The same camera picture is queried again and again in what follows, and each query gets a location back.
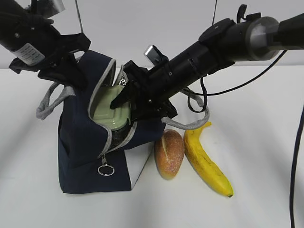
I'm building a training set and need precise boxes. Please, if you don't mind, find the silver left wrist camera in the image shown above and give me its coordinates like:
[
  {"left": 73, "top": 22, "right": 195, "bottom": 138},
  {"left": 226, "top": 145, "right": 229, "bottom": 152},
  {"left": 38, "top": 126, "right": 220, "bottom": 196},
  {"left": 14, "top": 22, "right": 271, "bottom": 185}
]
[{"left": 25, "top": 0, "right": 66, "bottom": 19}]

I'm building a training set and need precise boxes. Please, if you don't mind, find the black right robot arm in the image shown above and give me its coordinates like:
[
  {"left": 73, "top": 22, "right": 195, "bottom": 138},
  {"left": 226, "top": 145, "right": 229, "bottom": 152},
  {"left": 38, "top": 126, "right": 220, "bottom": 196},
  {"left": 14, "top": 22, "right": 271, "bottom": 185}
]
[{"left": 110, "top": 13, "right": 304, "bottom": 121}]

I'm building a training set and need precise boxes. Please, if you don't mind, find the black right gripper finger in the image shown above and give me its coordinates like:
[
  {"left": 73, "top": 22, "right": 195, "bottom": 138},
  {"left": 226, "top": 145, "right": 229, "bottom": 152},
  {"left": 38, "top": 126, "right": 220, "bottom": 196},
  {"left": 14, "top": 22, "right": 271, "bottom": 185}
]
[{"left": 110, "top": 82, "right": 133, "bottom": 109}]

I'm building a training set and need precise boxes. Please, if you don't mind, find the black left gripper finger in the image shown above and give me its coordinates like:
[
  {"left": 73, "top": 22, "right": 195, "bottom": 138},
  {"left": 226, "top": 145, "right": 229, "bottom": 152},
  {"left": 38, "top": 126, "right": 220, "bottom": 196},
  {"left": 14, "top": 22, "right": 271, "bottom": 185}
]
[{"left": 58, "top": 54, "right": 87, "bottom": 90}]

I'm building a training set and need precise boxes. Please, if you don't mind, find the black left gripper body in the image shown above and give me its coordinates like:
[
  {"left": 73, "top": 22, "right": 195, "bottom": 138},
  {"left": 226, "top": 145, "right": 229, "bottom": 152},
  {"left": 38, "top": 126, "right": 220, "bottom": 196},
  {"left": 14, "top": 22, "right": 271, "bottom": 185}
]
[{"left": 9, "top": 26, "right": 91, "bottom": 82}]

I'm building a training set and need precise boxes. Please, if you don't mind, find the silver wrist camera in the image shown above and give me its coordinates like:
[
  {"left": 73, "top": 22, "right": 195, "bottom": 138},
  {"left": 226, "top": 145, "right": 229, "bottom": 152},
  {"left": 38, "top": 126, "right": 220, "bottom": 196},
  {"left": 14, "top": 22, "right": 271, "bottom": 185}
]
[
  {"left": 25, "top": 0, "right": 66, "bottom": 19},
  {"left": 144, "top": 45, "right": 162, "bottom": 66}
]

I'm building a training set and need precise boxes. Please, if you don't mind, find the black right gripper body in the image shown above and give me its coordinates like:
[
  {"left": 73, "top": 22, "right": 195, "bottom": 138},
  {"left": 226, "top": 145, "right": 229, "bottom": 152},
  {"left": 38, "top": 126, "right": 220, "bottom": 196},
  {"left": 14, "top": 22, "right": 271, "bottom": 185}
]
[{"left": 124, "top": 58, "right": 177, "bottom": 120}]

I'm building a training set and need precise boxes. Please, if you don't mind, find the pale green lidded container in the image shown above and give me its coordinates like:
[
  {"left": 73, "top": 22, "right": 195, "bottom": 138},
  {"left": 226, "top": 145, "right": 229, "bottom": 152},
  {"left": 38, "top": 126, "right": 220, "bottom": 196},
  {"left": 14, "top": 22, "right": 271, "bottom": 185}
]
[{"left": 91, "top": 85, "right": 131, "bottom": 131}]

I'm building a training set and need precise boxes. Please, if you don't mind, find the yellow banana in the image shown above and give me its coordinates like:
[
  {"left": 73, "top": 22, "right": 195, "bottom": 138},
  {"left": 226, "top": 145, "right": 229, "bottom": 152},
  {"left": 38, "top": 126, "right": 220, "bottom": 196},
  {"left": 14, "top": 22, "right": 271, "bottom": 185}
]
[{"left": 183, "top": 121, "right": 234, "bottom": 198}]

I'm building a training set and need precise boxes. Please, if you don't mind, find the brown bread roll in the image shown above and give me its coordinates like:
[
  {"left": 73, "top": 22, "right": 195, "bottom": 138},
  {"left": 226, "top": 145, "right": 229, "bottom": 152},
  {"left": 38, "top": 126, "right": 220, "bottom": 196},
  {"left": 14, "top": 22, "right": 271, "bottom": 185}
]
[{"left": 154, "top": 129, "right": 185, "bottom": 180}]

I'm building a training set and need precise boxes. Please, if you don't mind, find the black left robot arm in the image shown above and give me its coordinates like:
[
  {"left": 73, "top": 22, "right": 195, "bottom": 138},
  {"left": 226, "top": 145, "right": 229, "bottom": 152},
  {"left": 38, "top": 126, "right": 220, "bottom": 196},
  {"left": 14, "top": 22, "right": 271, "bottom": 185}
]
[{"left": 0, "top": 0, "right": 91, "bottom": 89}]

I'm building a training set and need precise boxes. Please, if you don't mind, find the grey left hanging cord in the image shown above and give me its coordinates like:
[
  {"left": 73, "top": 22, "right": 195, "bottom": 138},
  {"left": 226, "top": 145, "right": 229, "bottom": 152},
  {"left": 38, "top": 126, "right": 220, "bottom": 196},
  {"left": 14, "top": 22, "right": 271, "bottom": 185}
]
[{"left": 74, "top": 0, "right": 84, "bottom": 34}]

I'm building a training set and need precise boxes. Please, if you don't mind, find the navy blue lunch bag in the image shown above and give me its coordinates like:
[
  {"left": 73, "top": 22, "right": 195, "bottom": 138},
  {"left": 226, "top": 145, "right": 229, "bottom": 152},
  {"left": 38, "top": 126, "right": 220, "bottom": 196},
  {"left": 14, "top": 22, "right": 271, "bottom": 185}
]
[{"left": 36, "top": 50, "right": 209, "bottom": 194}]

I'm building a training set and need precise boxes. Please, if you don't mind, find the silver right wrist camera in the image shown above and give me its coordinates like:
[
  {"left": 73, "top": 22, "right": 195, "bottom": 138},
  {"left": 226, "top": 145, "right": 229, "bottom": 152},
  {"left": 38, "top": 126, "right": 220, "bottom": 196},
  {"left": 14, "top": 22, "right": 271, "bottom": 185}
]
[{"left": 144, "top": 45, "right": 162, "bottom": 66}]

